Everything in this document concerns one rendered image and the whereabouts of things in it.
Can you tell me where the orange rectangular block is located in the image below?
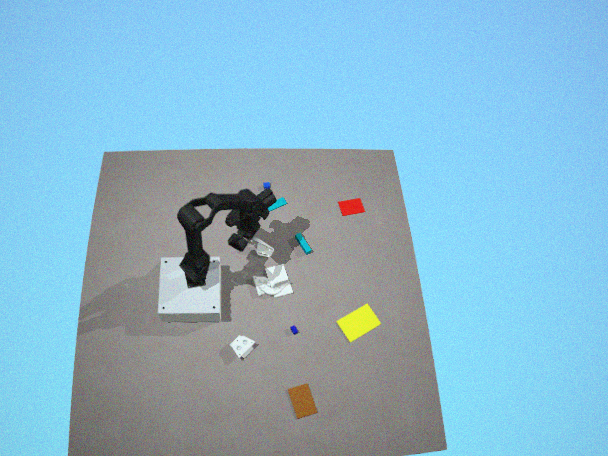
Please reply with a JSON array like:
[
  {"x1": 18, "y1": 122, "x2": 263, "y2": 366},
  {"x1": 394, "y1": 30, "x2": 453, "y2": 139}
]
[{"x1": 288, "y1": 383, "x2": 317, "y2": 419}]

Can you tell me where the yellow rectangular plate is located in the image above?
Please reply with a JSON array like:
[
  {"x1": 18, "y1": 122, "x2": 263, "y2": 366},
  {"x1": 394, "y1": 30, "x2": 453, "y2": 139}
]
[{"x1": 336, "y1": 304, "x2": 381, "y2": 342}]

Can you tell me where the cyan flat bar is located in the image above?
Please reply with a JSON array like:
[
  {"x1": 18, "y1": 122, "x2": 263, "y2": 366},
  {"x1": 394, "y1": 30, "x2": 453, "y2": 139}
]
[{"x1": 267, "y1": 197, "x2": 287, "y2": 212}]

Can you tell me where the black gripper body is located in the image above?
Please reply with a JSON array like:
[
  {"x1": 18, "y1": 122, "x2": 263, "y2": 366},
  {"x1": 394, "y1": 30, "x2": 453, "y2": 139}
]
[{"x1": 228, "y1": 209, "x2": 269, "y2": 252}]

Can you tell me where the cyan rectangular block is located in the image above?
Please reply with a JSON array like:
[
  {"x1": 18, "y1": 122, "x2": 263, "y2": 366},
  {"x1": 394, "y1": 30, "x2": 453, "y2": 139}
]
[{"x1": 295, "y1": 233, "x2": 311, "y2": 255}]

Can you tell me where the red flat rectangular plate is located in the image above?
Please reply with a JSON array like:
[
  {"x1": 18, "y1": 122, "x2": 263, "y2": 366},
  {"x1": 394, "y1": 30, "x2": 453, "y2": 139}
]
[{"x1": 338, "y1": 198, "x2": 365, "y2": 216}]

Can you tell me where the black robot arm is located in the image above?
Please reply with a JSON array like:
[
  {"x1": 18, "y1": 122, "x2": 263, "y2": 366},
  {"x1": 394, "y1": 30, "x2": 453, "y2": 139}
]
[{"x1": 177, "y1": 188, "x2": 277, "y2": 288}]

